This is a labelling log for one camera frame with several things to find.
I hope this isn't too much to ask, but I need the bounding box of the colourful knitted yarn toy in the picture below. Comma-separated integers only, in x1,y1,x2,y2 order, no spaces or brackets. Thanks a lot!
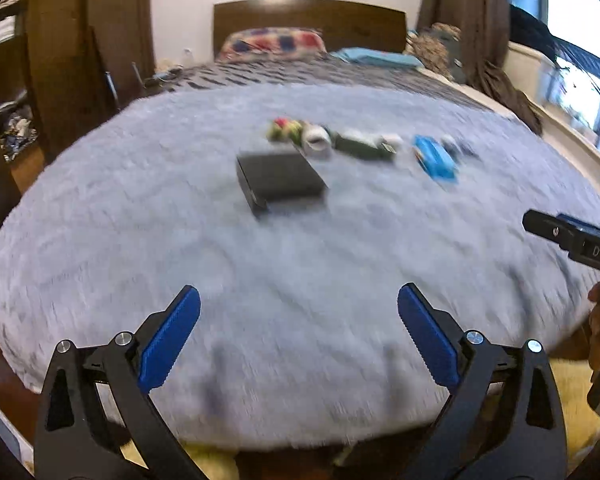
266,117,304,145

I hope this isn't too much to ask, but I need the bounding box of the blue snack wrapper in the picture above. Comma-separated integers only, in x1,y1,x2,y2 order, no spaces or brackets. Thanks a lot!
412,136,456,182

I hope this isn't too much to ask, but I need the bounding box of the patterned brown bag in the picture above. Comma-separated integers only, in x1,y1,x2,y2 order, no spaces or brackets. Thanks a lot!
403,23,466,84

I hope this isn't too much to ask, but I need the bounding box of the brown curtain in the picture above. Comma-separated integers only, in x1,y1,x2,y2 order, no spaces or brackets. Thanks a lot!
417,0,542,136

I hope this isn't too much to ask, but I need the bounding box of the grey fluffy blanket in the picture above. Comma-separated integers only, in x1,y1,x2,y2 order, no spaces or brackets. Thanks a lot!
0,84,600,448

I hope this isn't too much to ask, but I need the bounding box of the white tape roll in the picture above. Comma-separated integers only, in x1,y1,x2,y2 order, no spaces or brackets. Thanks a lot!
301,125,332,158

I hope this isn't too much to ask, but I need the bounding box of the folded light blue cloth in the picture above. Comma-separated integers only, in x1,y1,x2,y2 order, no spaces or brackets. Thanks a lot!
330,47,424,70

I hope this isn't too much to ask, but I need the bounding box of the black flat box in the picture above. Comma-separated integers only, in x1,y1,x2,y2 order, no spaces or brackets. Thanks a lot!
236,152,327,216

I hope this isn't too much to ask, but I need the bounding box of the striped bed sheet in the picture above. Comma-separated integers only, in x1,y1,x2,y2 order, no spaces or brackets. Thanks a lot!
149,54,491,111

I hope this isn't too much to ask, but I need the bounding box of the brown wooden headboard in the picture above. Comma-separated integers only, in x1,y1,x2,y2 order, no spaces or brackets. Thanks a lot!
212,0,407,54

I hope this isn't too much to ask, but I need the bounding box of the dark wooden wardrobe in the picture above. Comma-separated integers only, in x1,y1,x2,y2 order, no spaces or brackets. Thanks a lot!
0,0,157,241

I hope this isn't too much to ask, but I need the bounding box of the plaid pillow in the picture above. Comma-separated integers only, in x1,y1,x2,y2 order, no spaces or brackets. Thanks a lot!
215,27,327,63

